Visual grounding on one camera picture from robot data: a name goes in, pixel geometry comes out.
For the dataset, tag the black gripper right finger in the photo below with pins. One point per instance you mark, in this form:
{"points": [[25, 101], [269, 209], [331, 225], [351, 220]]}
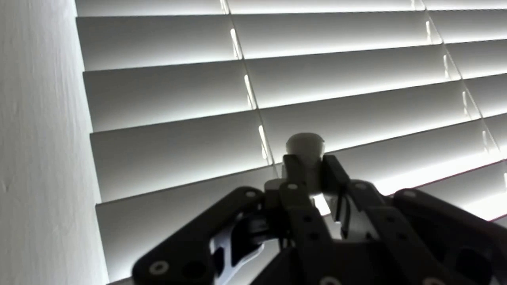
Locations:
{"points": [[430, 240]]}

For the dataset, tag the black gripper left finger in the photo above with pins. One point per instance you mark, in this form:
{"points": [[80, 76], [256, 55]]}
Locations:
{"points": [[213, 247]]}

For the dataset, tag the white window blinds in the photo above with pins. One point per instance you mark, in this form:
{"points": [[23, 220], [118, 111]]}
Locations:
{"points": [[193, 98]]}

